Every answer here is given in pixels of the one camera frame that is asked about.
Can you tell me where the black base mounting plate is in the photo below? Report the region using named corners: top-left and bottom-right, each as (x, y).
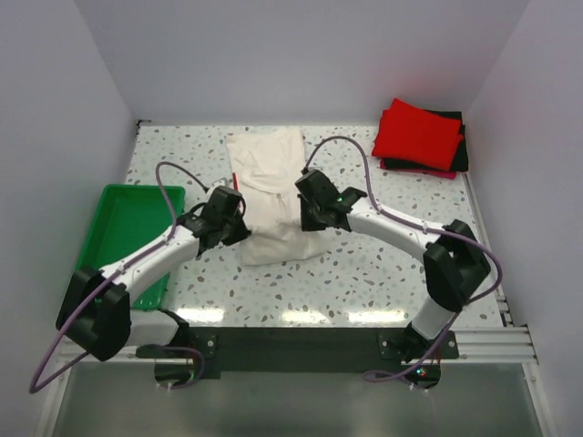
top-left (136, 327), bottom-right (460, 389)

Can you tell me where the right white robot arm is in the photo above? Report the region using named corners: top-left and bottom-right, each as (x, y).
top-left (295, 169), bottom-right (491, 361)

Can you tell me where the white t shirt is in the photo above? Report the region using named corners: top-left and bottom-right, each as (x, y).
top-left (226, 127), bottom-right (326, 266)

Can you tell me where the red folded t shirt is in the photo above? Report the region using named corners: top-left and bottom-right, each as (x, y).
top-left (372, 98), bottom-right (462, 171)

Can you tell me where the green plastic tray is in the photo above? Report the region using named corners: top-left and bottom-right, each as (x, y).
top-left (65, 183), bottom-right (188, 313)

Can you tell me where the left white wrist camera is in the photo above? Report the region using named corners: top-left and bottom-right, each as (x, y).
top-left (210, 178), bottom-right (232, 190)

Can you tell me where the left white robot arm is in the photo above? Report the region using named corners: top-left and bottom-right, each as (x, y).
top-left (56, 186), bottom-right (250, 361)

